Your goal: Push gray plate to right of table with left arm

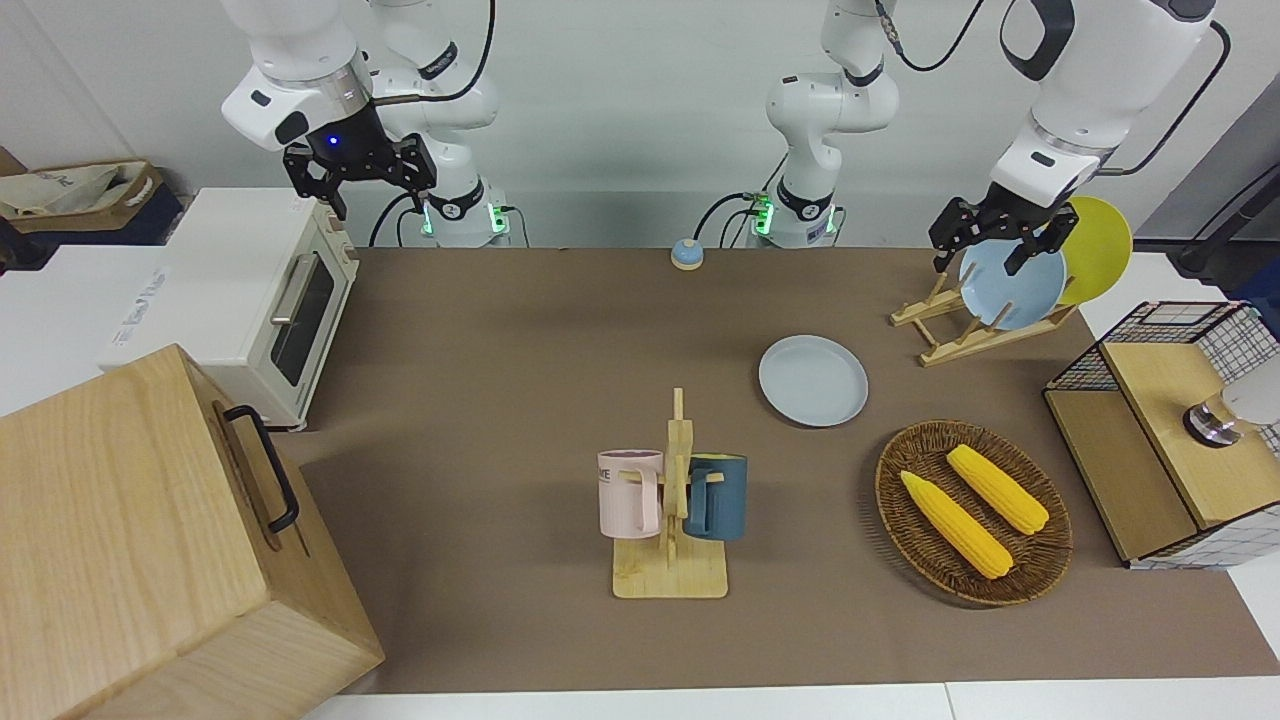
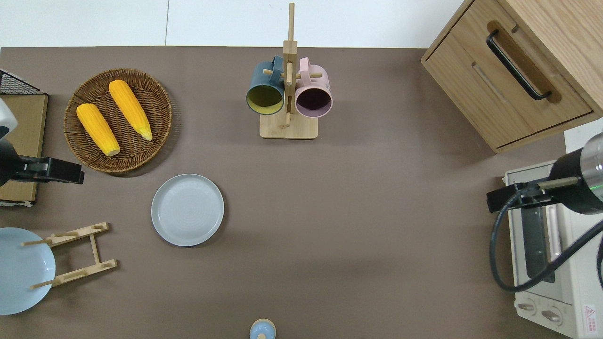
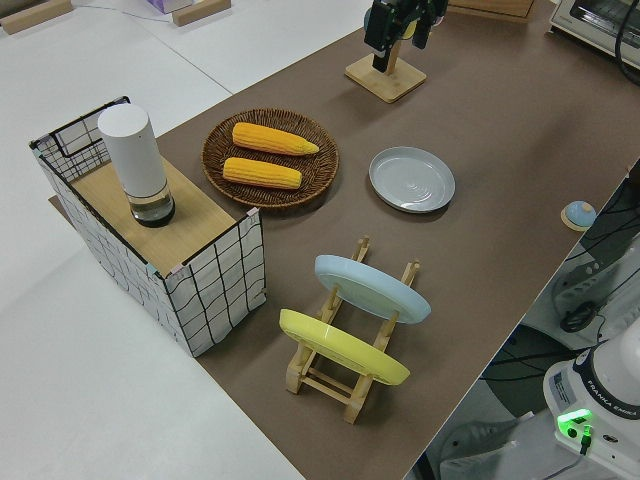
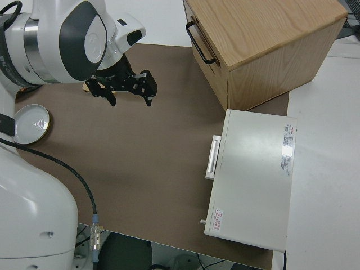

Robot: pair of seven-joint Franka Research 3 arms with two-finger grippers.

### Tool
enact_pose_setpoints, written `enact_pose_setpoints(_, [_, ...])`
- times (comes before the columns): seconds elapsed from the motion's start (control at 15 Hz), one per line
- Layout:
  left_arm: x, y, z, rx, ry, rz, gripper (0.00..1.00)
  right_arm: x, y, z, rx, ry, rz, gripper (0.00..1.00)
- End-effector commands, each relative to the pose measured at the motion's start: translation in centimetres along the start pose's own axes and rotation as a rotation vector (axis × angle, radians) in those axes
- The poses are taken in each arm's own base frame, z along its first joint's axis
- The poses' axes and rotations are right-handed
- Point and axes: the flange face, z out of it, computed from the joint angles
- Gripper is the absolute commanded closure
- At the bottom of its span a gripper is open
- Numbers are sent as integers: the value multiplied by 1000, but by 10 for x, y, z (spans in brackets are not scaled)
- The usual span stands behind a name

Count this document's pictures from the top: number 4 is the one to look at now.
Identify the white toaster oven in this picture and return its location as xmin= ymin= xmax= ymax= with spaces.
xmin=199 ymin=109 xmax=298 ymax=252

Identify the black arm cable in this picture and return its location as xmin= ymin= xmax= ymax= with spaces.
xmin=0 ymin=0 xmax=102 ymax=265

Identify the brown table mat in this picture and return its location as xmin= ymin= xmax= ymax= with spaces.
xmin=12 ymin=43 xmax=290 ymax=270

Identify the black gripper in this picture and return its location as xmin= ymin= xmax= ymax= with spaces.
xmin=85 ymin=55 xmax=158 ymax=107

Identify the black cabinet drawer handle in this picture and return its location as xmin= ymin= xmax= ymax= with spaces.
xmin=185 ymin=21 xmax=218 ymax=65

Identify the white oven door handle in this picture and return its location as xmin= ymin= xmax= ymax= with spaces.
xmin=205 ymin=135 xmax=223 ymax=181

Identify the black velcro cable strap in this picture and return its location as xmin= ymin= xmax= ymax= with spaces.
xmin=0 ymin=15 xmax=10 ymax=87
xmin=0 ymin=113 xmax=15 ymax=136

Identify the wooden drawer cabinet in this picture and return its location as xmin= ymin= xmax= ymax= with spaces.
xmin=182 ymin=0 xmax=348 ymax=112

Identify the black wire frame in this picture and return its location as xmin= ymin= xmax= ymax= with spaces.
xmin=339 ymin=0 xmax=360 ymax=43

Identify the gray round plate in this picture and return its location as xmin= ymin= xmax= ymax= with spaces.
xmin=13 ymin=103 xmax=52 ymax=146

